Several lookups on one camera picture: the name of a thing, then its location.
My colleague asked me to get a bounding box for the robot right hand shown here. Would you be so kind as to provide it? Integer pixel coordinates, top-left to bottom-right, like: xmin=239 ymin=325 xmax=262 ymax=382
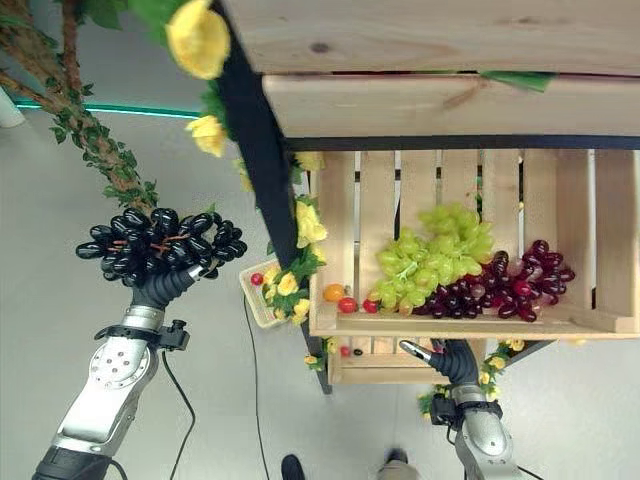
xmin=398 ymin=338 xmax=482 ymax=387

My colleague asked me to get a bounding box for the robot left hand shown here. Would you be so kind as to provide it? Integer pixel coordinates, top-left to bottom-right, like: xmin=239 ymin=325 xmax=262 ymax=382
xmin=129 ymin=263 xmax=222 ymax=312

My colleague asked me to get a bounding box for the black grape bunch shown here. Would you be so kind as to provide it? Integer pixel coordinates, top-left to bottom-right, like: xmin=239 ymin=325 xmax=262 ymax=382
xmin=75 ymin=206 xmax=249 ymax=289

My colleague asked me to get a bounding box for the white plastic basket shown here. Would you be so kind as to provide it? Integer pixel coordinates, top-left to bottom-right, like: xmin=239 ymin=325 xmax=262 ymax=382
xmin=238 ymin=258 xmax=301 ymax=331

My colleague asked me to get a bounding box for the yellow flower leaf garland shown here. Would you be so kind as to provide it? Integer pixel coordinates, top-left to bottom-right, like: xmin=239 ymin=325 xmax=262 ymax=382
xmin=261 ymin=244 xmax=329 ymax=327
xmin=416 ymin=337 xmax=527 ymax=421

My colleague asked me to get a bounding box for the black left wrist clamp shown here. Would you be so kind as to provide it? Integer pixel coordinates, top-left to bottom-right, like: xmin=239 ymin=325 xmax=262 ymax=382
xmin=93 ymin=318 xmax=192 ymax=354

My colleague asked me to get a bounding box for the red grape bunch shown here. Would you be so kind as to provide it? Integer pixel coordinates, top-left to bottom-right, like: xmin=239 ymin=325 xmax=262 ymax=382
xmin=495 ymin=239 xmax=577 ymax=324
xmin=412 ymin=249 xmax=512 ymax=321

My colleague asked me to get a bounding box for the small low wooden crate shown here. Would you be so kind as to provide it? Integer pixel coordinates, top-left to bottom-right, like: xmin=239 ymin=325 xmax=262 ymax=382
xmin=326 ymin=336 xmax=490 ymax=387

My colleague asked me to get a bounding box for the green grape bunch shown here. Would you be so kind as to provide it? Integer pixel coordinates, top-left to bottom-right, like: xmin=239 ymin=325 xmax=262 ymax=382
xmin=367 ymin=226 xmax=485 ymax=317
xmin=416 ymin=201 xmax=497 ymax=265

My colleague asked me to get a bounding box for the robot right leg and foot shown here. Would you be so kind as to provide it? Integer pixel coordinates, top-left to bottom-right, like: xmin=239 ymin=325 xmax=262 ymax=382
xmin=374 ymin=447 xmax=420 ymax=480

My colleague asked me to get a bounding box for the slatted wooden crate with fruit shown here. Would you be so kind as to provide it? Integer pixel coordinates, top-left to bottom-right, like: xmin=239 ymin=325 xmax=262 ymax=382
xmin=308 ymin=148 xmax=640 ymax=342

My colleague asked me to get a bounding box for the robot dark left foot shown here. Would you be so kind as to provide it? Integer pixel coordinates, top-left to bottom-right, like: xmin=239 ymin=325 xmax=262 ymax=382
xmin=280 ymin=453 xmax=307 ymax=480

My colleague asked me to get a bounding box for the artificial tree with leaves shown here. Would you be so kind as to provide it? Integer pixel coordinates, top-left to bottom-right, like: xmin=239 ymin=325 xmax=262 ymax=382
xmin=0 ymin=0 xmax=162 ymax=213

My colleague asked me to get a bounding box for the white box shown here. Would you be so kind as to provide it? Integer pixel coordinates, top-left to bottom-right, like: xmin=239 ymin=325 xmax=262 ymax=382
xmin=0 ymin=85 xmax=25 ymax=129

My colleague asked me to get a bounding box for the large yellow artificial flower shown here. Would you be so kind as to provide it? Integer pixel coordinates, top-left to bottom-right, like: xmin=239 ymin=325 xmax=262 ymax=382
xmin=165 ymin=0 xmax=232 ymax=82

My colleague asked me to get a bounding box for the green artificial leaf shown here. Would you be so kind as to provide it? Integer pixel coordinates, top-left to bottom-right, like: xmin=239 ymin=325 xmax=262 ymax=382
xmin=478 ymin=69 xmax=557 ymax=95

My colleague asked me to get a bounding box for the large pale wooden crate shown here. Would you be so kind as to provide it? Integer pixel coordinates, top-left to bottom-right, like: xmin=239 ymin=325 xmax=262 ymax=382
xmin=221 ymin=0 xmax=640 ymax=140

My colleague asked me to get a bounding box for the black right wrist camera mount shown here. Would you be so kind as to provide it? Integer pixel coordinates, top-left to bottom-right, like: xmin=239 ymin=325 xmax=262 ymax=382
xmin=428 ymin=392 xmax=455 ymax=427

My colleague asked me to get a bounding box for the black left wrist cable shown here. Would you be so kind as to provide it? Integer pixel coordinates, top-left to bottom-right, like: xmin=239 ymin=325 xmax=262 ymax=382
xmin=158 ymin=349 xmax=197 ymax=480

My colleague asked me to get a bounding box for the thin black floor cable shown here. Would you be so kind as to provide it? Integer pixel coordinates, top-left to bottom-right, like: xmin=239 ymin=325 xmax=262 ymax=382
xmin=243 ymin=293 xmax=274 ymax=480

